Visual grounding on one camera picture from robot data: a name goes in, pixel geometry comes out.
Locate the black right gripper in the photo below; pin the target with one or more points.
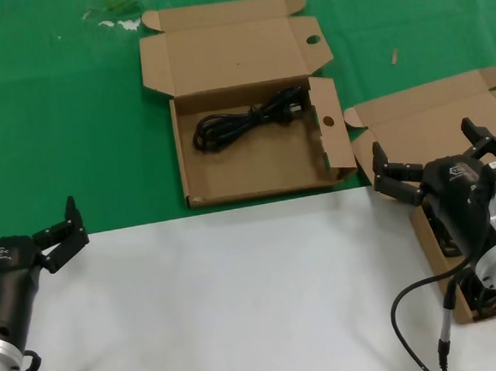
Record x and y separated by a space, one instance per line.
459 199

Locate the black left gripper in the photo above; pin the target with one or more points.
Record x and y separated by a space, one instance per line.
8 281

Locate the plain open cardboard box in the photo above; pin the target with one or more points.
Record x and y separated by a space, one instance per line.
423 116

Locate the cardboard box with round holes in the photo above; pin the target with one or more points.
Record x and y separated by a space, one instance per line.
251 168

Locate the small wooden stick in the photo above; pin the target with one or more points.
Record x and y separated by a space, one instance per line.
394 56

